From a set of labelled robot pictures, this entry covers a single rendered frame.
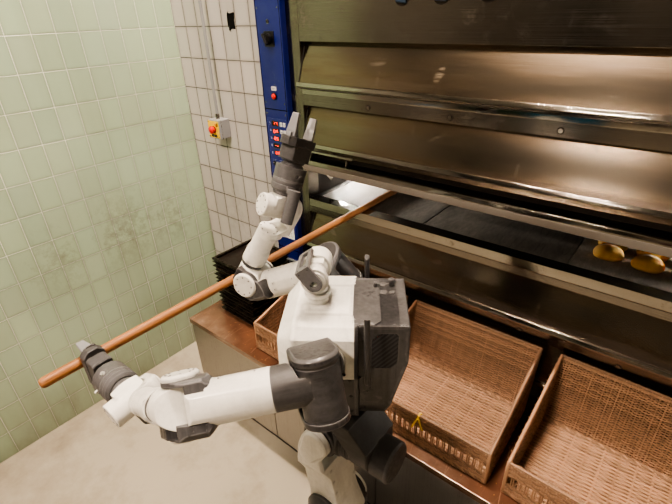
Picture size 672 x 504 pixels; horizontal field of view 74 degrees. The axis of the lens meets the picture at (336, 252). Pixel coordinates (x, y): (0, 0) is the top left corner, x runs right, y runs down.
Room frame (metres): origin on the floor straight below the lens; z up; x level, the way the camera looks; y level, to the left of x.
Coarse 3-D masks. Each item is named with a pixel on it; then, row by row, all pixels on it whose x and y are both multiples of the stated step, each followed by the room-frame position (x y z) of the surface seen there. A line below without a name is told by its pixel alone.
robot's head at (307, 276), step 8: (312, 248) 0.89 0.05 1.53; (304, 256) 0.88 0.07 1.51; (312, 256) 0.86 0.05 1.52; (296, 272) 0.81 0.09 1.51; (304, 272) 0.81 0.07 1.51; (312, 272) 0.81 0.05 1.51; (320, 272) 0.82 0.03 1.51; (304, 280) 0.81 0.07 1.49; (312, 280) 0.81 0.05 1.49; (320, 280) 0.81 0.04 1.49; (328, 280) 0.82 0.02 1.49; (304, 288) 0.82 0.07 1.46; (312, 288) 0.81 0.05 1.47; (320, 288) 0.80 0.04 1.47
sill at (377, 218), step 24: (360, 216) 1.87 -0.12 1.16; (384, 216) 1.82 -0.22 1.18; (432, 240) 1.63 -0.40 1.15; (456, 240) 1.57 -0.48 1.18; (480, 240) 1.56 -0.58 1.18; (528, 264) 1.39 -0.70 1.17; (552, 264) 1.36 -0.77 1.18; (600, 288) 1.23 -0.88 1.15; (624, 288) 1.19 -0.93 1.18; (648, 288) 1.19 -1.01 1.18
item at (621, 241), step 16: (320, 160) 2.00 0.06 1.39; (336, 176) 1.77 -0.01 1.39; (352, 176) 1.72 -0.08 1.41; (400, 176) 1.76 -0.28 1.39; (400, 192) 1.57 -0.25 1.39; (416, 192) 1.53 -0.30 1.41; (464, 192) 1.54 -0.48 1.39; (480, 192) 1.56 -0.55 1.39; (480, 208) 1.37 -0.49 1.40; (496, 208) 1.34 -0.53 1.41; (544, 208) 1.38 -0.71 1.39; (544, 224) 1.24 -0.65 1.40; (560, 224) 1.21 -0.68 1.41; (608, 224) 1.23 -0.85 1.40; (624, 224) 1.24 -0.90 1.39; (608, 240) 1.12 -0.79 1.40; (624, 240) 1.10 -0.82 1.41
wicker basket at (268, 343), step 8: (272, 304) 1.76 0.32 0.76; (280, 304) 1.79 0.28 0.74; (264, 312) 1.71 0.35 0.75; (272, 312) 1.75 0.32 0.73; (280, 312) 1.78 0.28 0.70; (256, 320) 1.67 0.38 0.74; (264, 320) 1.71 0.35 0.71; (272, 320) 1.74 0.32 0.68; (280, 320) 1.78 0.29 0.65; (256, 328) 1.66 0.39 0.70; (264, 328) 1.62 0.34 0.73; (272, 328) 1.74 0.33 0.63; (256, 336) 1.66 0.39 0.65; (264, 336) 1.62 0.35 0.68; (272, 336) 1.59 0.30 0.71; (264, 344) 1.63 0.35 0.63; (272, 344) 1.59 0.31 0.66; (272, 352) 1.59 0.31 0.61
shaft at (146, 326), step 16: (368, 208) 1.90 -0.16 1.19; (336, 224) 1.72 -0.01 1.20; (304, 240) 1.57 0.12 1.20; (272, 256) 1.45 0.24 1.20; (208, 288) 1.24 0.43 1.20; (224, 288) 1.27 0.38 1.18; (192, 304) 1.17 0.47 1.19; (160, 320) 1.09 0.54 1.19; (128, 336) 1.01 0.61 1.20; (64, 368) 0.88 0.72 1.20; (80, 368) 0.91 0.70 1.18; (48, 384) 0.84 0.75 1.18
